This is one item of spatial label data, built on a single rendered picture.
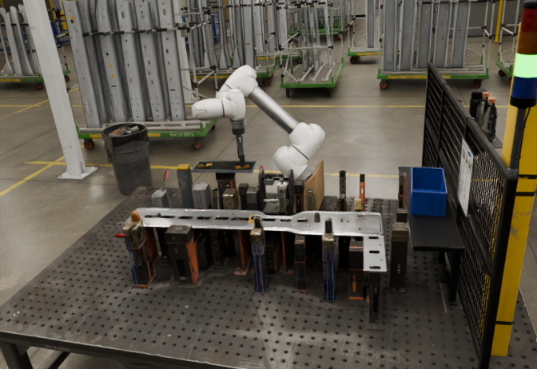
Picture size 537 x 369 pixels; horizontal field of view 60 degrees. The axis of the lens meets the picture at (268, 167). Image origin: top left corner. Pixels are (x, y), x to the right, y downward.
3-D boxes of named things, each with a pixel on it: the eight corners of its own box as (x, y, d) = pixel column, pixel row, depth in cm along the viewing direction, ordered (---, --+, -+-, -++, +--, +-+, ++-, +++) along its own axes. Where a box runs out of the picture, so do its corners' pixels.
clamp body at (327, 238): (319, 302, 226) (316, 241, 212) (320, 287, 236) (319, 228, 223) (337, 303, 224) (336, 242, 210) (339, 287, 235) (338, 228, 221)
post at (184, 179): (185, 234, 293) (175, 171, 276) (189, 228, 300) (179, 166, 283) (196, 235, 292) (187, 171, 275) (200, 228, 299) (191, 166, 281)
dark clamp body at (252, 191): (247, 252, 270) (241, 194, 255) (252, 240, 282) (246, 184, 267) (265, 253, 268) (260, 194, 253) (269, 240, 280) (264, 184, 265)
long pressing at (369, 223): (119, 228, 248) (119, 226, 247) (137, 208, 268) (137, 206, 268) (383, 237, 222) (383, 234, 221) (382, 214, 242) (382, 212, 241)
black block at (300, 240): (293, 295, 232) (290, 245, 220) (296, 282, 242) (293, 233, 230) (309, 295, 230) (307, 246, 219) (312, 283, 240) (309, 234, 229)
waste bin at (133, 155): (104, 197, 518) (89, 136, 489) (129, 177, 565) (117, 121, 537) (144, 200, 505) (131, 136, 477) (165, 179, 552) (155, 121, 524)
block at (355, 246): (346, 300, 225) (345, 251, 214) (346, 286, 235) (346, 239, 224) (366, 301, 223) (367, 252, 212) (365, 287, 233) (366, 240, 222)
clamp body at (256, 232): (251, 294, 235) (244, 235, 221) (256, 279, 246) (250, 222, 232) (268, 295, 233) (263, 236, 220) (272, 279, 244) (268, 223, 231)
